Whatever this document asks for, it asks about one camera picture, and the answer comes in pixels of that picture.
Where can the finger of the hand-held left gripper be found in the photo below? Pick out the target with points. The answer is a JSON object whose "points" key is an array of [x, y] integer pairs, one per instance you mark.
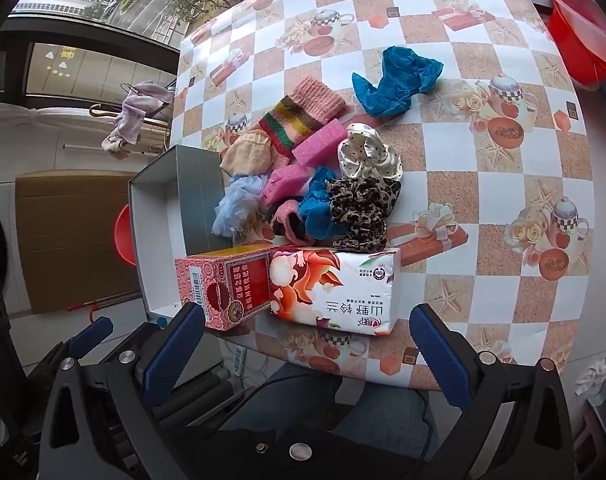
{"points": [[90, 332]]}

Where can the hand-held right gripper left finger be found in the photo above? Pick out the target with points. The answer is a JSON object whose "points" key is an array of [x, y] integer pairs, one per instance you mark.
{"points": [[173, 355]]}

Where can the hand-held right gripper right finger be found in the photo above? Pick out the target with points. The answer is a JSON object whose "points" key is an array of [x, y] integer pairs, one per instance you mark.
{"points": [[443, 360]]}

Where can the grey cardboard box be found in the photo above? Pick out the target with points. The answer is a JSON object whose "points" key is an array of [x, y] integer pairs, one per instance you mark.
{"points": [[158, 240]]}

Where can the pink foam sponge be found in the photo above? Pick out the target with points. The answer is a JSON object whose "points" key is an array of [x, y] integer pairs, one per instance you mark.
{"points": [[320, 142], [283, 182]]}

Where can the white power strip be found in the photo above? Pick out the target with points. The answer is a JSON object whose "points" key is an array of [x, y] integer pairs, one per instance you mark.
{"points": [[240, 357]]}

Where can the red patterned carton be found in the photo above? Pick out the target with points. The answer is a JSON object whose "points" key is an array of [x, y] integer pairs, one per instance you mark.
{"points": [[218, 290]]}

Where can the person's jeans leg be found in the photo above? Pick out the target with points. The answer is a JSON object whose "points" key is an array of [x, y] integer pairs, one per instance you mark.
{"points": [[373, 410]]}

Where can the flat brown cardboard sheet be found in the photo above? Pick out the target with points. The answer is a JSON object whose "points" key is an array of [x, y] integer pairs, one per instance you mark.
{"points": [[63, 240]]}

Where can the red plastic stool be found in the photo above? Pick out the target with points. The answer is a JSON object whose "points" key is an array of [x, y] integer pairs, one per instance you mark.
{"points": [[125, 235]]}

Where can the floral tissue pack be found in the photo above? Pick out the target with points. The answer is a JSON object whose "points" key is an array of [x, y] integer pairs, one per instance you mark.
{"points": [[333, 285]]}

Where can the white crumpled cloth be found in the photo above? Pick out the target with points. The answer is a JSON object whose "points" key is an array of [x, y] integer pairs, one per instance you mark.
{"points": [[595, 372]]}

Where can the light blue mesh pouf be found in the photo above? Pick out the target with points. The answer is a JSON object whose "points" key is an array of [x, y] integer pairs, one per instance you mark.
{"points": [[235, 205]]}

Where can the leopard print scrunchie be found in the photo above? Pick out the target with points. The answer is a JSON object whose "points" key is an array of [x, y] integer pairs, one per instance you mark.
{"points": [[363, 205]]}

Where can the pink and black knitted cloth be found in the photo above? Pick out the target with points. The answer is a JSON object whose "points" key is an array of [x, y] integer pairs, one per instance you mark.
{"points": [[285, 217]]}

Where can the blue plastic shoe cover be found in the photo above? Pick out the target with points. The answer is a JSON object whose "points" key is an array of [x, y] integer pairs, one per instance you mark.
{"points": [[315, 212], [383, 95]]}

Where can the peach knitted hat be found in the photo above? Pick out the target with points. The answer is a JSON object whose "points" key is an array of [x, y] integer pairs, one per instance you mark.
{"points": [[245, 155]]}

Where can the pale lilac hanging cloth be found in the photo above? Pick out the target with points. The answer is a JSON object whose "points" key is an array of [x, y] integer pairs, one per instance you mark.
{"points": [[130, 117]]}

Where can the white polka-dot scrunchie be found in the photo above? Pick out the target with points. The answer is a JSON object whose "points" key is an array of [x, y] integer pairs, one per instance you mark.
{"points": [[370, 152]]}

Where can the metal drying rack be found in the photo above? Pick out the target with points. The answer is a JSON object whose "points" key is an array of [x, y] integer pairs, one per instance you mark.
{"points": [[98, 109]]}

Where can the checkered printed tablecloth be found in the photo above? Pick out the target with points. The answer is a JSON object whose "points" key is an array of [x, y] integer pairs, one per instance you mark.
{"points": [[483, 125]]}

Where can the striped knitted cloth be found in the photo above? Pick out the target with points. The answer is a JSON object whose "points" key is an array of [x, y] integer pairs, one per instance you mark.
{"points": [[283, 122]]}

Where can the pink ribbed knitted cloth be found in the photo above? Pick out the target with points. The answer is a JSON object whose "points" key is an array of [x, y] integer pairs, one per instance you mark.
{"points": [[315, 100]]}

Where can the red plastic basin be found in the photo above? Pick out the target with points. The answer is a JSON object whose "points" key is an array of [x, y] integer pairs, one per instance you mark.
{"points": [[578, 30]]}

